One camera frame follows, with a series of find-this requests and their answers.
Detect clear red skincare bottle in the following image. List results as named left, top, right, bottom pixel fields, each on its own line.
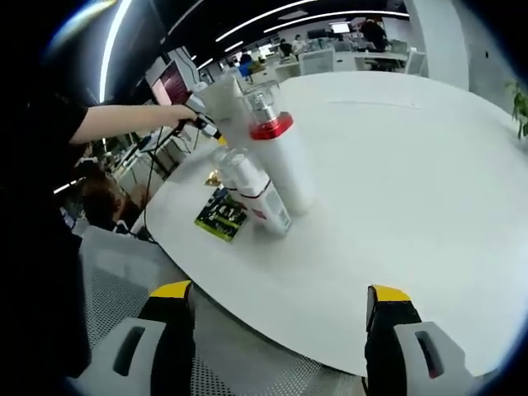
left=245, top=82, right=295, bottom=142

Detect person's left hand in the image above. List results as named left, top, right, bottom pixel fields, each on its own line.
left=163, top=104, right=199, bottom=130

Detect green black skincare sachet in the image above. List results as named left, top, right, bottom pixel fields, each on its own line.
left=194, top=187, right=249, bottom=243

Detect black desk cables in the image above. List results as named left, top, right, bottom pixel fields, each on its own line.
left=135, top=123, right=199, bottom=237

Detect long ceiling light strip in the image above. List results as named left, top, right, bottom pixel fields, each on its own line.
left=98, top=0, right=134, bottom=105

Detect grey mesh office chair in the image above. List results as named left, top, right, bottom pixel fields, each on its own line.
left=78, top=224, right=364, bottom=396

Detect white skincare tube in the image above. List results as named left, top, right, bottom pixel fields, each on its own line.
left=200, top=76, right=317, bottom=217

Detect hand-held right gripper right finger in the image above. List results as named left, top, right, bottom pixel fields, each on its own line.
left=364, top=284, right=476, bottom=396

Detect open laptop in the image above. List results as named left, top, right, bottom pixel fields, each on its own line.
left=148, top=59, right=207, bottom=109

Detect white background office chair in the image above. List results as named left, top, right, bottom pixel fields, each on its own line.
left=299, top=48, right=337, bottom=76
left=406, top=47, right=428, bottom=76

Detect person's black clothing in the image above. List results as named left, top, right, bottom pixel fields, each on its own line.
left=0, top=92, right=94, bottom=379

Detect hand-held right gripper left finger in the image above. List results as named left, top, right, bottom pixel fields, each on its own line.
left=87, top=280, right=196, bottom=396

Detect potted green plant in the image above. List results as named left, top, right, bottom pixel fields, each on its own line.
left=505, top=78, right=528, bottom=139

